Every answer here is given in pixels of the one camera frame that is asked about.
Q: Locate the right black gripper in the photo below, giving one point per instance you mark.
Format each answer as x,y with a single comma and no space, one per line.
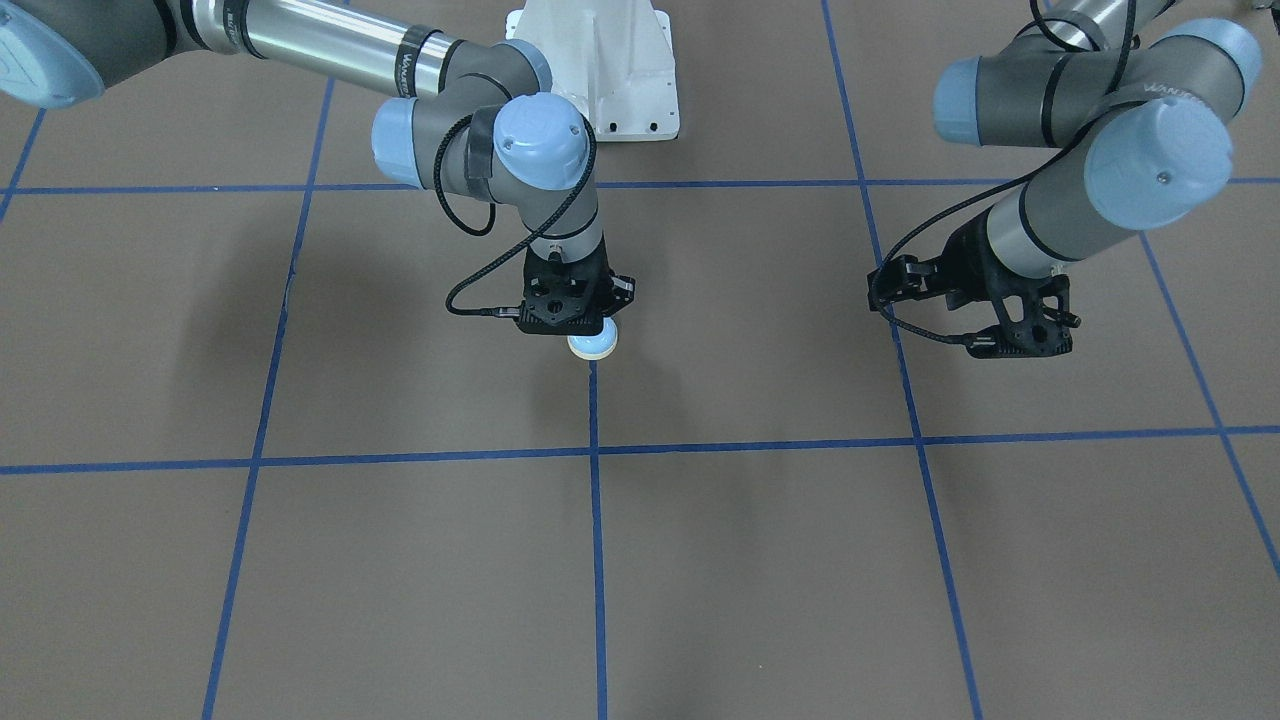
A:
623,289

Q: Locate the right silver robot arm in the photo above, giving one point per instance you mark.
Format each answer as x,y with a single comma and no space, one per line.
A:
478,126

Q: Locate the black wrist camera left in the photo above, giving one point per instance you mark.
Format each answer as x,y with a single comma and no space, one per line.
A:
1033,318

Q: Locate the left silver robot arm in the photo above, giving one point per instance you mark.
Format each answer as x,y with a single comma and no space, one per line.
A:
1140,137

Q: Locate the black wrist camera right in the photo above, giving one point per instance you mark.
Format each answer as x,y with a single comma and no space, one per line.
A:
560,318

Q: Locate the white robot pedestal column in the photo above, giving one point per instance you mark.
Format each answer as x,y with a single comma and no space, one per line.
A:
614,60

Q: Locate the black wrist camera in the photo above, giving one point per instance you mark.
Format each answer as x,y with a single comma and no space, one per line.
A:
560,318
1033,318

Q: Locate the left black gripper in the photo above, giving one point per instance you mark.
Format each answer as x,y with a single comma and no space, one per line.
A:
967,264

